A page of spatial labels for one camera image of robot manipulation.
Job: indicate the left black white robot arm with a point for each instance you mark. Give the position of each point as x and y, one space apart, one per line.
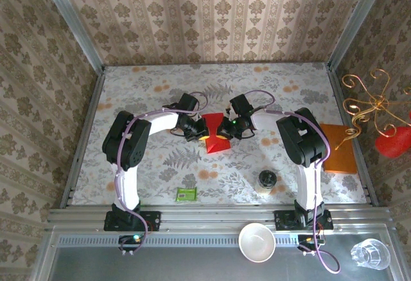
128 184

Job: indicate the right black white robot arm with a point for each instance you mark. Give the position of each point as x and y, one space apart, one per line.
308 188

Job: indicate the jar with black lid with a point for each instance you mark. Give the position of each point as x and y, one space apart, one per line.
267 178

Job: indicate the green packet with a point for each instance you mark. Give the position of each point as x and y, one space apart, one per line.
186 194

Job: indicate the orange wooden board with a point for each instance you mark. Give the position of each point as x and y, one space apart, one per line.
340 156

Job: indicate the white bowl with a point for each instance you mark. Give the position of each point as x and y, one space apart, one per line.
257 242

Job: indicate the grey metal shelf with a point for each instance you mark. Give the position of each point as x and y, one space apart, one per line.
192 265

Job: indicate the red heart decoration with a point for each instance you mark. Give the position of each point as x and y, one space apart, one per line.
393 144

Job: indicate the clear drinking glass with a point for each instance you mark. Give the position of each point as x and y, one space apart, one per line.
370 254

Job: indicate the aluminium front rail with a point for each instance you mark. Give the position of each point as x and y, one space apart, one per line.
208 217

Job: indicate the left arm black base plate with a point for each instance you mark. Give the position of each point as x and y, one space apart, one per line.
151 220

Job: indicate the aluminium side rail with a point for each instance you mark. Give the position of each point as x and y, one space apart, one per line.
93 101
337 85

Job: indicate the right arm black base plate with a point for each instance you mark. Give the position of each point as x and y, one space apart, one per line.
284 220

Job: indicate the aluminium frame post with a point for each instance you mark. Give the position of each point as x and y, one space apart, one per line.
74 21
357 21

